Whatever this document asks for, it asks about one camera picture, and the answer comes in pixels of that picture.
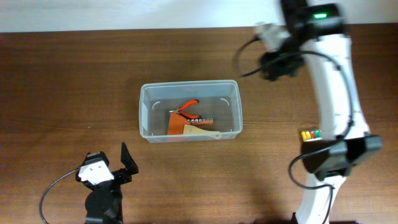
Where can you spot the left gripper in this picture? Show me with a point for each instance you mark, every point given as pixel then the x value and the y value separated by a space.
pixel 124 176

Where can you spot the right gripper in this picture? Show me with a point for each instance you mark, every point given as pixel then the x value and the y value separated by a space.
pixel 273 70

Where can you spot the orange scraper wooden handle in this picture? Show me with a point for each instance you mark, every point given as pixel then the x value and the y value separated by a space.
pixel 178 125

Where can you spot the clear case of screwdrivers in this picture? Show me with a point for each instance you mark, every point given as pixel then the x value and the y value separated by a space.
pixel 310 135

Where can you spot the orange socket bit rail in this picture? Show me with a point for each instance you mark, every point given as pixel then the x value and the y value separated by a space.
pixel 201 121

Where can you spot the small red-handled cutters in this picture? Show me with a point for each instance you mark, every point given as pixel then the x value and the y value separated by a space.
pixel 180 110

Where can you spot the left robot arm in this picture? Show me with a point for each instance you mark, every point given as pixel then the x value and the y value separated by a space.
pixel 104 204

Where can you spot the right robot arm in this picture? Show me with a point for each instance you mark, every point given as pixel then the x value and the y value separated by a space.
pixel 316 36

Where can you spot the clear plastic container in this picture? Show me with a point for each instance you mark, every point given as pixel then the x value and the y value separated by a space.
pixel 218 99

